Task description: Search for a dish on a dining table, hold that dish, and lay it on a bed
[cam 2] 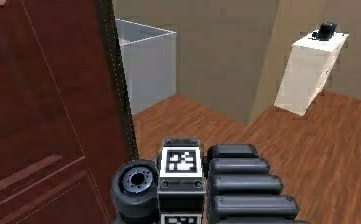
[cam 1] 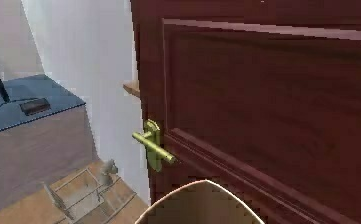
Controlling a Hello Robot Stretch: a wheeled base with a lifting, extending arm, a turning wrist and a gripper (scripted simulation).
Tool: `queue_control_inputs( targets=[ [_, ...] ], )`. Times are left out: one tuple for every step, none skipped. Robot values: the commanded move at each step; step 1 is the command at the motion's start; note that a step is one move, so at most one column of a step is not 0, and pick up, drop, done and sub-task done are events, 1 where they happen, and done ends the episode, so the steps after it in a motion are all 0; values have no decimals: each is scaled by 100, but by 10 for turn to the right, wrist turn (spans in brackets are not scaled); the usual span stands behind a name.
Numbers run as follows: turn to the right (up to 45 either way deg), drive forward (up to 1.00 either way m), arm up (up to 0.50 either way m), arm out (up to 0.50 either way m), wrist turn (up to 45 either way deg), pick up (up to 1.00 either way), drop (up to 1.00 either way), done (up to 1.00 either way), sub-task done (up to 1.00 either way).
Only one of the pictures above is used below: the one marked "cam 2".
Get white chest of drawers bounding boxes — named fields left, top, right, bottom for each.
left=273, top=31, right=350, bottom=117

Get black round object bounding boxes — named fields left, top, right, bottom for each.
left=311, top=21, right=338, bottom=42

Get grey box cabinet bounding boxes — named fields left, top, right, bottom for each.
left=115, top=17, right=178, bottom=116

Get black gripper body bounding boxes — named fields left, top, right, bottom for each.
left=109, top=159, right=161, bottom=224

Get dark red wooden door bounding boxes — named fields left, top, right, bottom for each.
left=0, top=0, right=140, bottom=224

